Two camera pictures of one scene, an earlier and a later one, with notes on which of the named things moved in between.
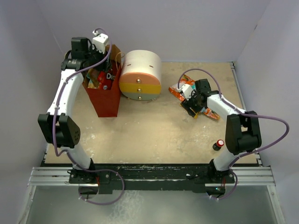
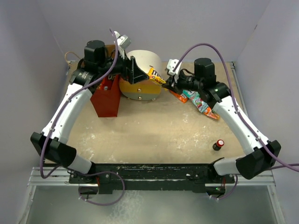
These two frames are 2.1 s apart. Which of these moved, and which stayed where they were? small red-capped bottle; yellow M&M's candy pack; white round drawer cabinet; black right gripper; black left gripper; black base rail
Moved: yellow M&M's candy pack; black left gripper; black right gripper
Stayed: black base rail; white round drawer cabinet; small red-capped bottle
